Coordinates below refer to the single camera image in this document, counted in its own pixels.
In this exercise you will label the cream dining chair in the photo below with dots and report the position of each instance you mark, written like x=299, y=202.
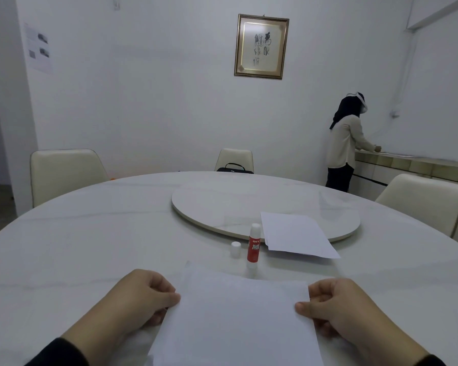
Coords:
x=423, y=201
x=234, y=159
x=63, y=173

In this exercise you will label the cream sideboard cabinet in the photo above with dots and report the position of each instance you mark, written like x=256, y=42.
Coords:
x=416, y=175

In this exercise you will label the person's left hand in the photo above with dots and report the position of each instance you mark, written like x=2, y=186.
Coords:
x=129, y=301

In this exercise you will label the black bag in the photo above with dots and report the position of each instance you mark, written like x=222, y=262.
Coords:
x=234, y=168

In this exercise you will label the white paper sheet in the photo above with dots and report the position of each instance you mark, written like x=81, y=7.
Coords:
x=232, y=323

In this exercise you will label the stack of white paper sheets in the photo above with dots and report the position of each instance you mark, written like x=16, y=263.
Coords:
x=295, y=236

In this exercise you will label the person's right thumb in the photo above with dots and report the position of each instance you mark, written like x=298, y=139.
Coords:
x=309, y=309

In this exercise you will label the framed calligraphy picture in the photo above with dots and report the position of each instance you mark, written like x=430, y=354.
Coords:
x=261, y=46

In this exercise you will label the round white turntable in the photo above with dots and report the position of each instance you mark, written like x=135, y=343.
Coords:
x=229, y=209

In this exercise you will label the person's left forearm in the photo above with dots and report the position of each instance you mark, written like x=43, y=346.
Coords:
x=57, y=348

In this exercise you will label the person's right forearm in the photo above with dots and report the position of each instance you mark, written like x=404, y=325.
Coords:
x=400, y=346

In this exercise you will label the white paper wall notice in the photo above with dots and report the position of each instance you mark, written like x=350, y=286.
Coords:
x=39, y=47

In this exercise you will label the person's left thumb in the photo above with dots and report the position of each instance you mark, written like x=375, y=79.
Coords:
x=164, y=301

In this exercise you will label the red glue stick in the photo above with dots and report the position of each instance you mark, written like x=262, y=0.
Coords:
x=254, y=249

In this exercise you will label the person's right hand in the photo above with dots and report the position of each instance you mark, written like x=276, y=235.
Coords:
x=339, y=308

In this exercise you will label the white glue stick cap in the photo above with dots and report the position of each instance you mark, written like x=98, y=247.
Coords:
x=235, y=249

